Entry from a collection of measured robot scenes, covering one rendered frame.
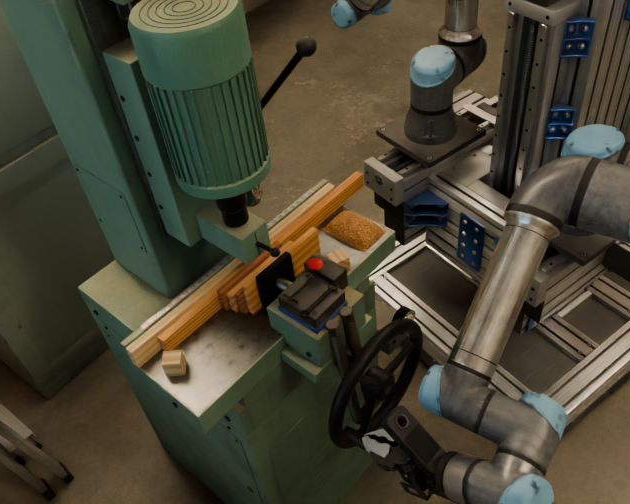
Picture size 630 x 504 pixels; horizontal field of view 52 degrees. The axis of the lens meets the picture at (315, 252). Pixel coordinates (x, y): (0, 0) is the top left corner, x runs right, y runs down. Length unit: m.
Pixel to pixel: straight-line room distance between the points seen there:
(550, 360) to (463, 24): 1.03
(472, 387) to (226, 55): 0.63
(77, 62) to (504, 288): 0.79
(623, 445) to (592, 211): 1.29
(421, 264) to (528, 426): 1.37
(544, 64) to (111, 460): 1.75
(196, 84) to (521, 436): 0.71
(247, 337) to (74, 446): 1.21
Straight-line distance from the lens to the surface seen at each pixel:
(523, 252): 1.08
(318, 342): 1.20
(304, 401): 1.51
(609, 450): 2.26
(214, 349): 1.30
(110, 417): 2.41
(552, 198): 1.10
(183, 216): 1.31
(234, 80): 1.04
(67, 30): 1.16
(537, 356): 2.14
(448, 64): 1.77
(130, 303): 1.58
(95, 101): 1.22
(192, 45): 0.98
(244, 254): 1.27
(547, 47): 1.61
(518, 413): 1.05
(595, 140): 1.52
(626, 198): 1.09
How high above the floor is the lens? 1.91
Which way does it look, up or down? 45 degrees down
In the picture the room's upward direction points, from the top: 8 degrees counter-clockwise
